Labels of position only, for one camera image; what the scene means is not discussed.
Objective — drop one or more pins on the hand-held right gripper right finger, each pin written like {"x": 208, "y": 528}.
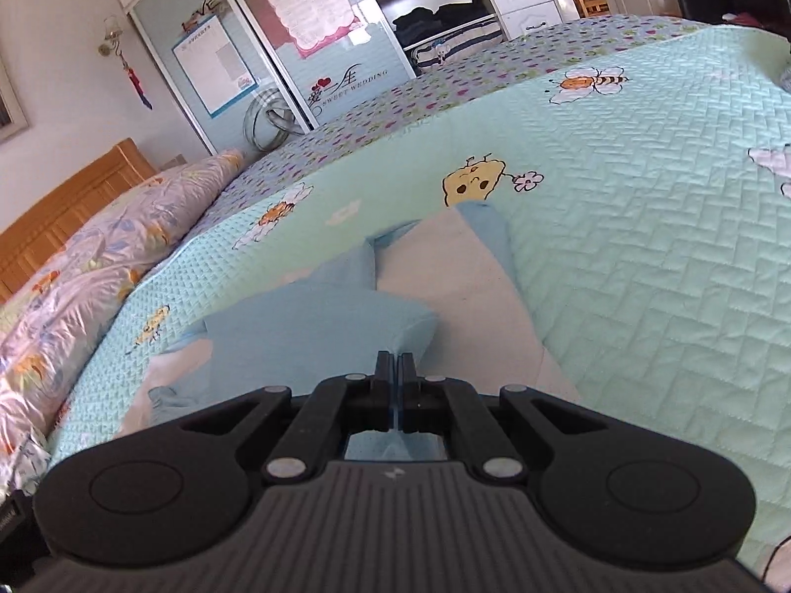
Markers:
{"x": 408, "y": 395}

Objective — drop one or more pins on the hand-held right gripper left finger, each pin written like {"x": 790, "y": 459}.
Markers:
{"x": 384, "y": 395}

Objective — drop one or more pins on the light blue and white jacket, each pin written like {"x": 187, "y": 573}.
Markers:
{"x": 469, "y": 296}

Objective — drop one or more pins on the dark clothes in wardrobe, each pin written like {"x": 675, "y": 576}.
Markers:
{"x": 432, "y": 15}

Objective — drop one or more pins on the green bee-print quilted bedspread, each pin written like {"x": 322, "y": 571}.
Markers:
{"x": 618, "y": 228}

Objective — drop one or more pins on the floral satin duvet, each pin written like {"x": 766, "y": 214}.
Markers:
{"x": 92, "y": 272}

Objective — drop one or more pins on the wooden headboard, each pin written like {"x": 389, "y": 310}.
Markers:
{"x": 62, "y": 210}

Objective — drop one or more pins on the striped folded bedding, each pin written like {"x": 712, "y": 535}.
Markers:
{"x": 457, "y": 49}

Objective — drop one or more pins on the framed wedding photo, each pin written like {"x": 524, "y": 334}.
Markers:
{"x": 9, "y": 105}

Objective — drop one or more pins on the white blue-edged wall poster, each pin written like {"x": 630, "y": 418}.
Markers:
{"x": 213, "y": 68}

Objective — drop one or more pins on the pink-edged wall poster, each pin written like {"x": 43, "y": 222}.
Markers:
{"x": 303, "y": 3}

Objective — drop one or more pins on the wall lamp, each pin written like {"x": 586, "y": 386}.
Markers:
{"x": 112, "y": 29}

